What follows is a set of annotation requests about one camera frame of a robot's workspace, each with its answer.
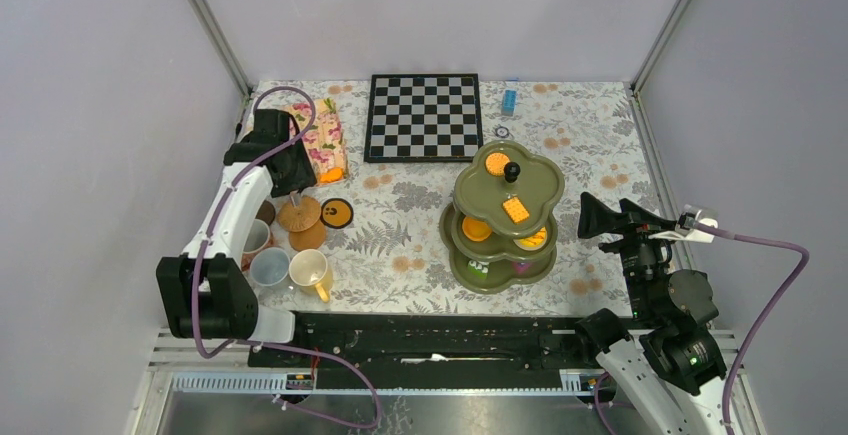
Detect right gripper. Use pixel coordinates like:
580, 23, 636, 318
575, 190, 677, 320

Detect metal serving tongs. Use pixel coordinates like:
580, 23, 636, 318
289, 191, 302, 213

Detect yellow fruit tart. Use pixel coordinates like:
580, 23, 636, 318
514, 227, 548, 251

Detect square orange cracker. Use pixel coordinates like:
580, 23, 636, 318
502, 196, 530, 225

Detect green three-tier serving stand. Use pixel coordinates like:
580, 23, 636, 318
439, 140, 565, 294

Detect round waffle biscuit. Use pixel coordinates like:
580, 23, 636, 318
484, 152, 511, 177

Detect orange round bun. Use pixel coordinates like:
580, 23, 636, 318
461, 216, 493, 243

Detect green kiwi cake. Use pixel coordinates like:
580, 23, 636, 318
467, 260, 489, 280

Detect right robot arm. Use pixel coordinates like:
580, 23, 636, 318
573, 192, 727, 434

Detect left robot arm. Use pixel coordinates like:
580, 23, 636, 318
155, 109, 316, 366

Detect floral pastry tray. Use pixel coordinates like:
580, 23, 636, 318
301, 98, 349, 186

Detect orange pastry pieces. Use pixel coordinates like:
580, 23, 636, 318
318, 167, 345, 185

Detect dark brown coaster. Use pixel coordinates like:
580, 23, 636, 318
256, 200, 276, 226

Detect woven rattan coaster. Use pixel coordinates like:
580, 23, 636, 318
276, 196, 321, 233

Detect black yellow smiley coaster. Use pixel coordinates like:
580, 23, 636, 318
320, 198, 354, 229

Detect orange round coaster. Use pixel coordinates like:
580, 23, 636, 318
288, 220, 327, 252

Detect white cup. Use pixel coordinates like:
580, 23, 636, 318
241, 219, 274, 271

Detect grey blue cup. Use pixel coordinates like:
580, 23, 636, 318
248, 247, 290, 288

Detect black white chessboard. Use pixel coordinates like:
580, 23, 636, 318
363, 73, 484, 163

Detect blue rectangular block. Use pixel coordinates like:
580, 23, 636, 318
501, 89, 517, 116

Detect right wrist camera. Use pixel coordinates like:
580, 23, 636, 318
648, 205, 718, 243

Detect yellow handled mug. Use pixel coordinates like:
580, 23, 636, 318
289, 249, 334, 303

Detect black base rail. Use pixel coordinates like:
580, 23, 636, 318
247, 312, 601, 391

